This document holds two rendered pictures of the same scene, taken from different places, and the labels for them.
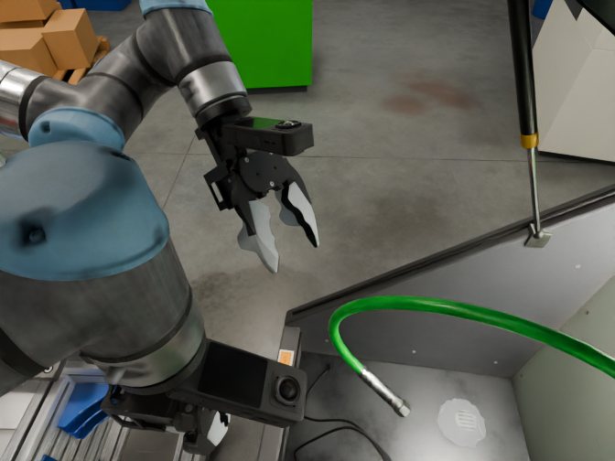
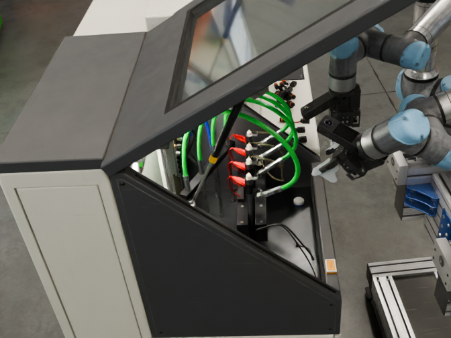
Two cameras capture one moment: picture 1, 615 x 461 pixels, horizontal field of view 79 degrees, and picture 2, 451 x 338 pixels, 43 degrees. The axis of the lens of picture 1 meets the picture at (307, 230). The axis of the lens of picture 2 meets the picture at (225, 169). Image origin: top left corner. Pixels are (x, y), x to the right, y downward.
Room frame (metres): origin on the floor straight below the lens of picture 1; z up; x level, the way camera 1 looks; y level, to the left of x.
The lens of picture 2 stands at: (1.50, -0.28, 2.29)
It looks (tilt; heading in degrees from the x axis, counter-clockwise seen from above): 38 degrees down; 178
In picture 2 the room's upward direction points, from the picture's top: 6 degrees counter-clockwise
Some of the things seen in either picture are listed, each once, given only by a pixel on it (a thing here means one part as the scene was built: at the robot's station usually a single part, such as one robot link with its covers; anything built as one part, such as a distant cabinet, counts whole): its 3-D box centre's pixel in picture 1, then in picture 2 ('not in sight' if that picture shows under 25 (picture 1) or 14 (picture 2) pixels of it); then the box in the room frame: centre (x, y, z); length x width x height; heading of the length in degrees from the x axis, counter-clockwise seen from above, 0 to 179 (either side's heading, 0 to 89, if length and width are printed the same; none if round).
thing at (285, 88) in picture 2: not in sight; (285, 92); (-0.63, 0.09, 1.01); 0.23 x 0.11 x 0.06; 172
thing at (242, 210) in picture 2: not in sight; (252, 206); (-0.03, -0.14, 0.91); 0.34 x 0.10 x 0.15; 172
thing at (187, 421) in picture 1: (167, 371); (343, 105); (0.13, 0.12, 1.40); 0.09 x 0.08 x 0.12; 82
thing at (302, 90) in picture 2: not in sight; (286, 104); (-0.59, 0.08, 0.97); 0.70 x 0.22 x 0.03; 172
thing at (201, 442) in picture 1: (200, 424); not in sight; (0.11, 0.10, 1.34); 0.05 x 0.02 x 0.09; 172
